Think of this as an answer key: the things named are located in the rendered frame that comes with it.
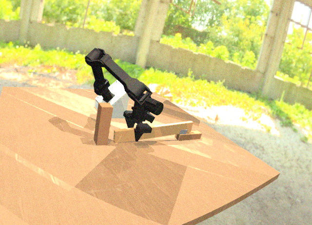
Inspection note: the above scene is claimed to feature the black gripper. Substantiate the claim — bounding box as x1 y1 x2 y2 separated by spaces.
123 106 152 142

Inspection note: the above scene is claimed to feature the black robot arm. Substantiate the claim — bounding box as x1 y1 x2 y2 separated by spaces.
85 48 163 123

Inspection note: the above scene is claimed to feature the long wooden rail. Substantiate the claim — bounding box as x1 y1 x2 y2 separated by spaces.
113 121 193 143

